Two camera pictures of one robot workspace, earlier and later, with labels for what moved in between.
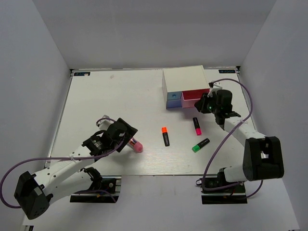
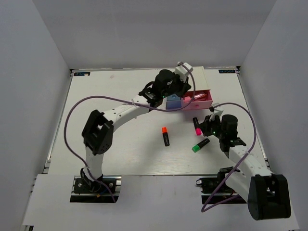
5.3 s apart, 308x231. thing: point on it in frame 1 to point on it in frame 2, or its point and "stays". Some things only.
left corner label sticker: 82,73 stays
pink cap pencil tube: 136,146 to 187,99
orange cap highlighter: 165,138 stays
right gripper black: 201,105 to 205,127
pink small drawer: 189,98 stays
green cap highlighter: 195,148 stays
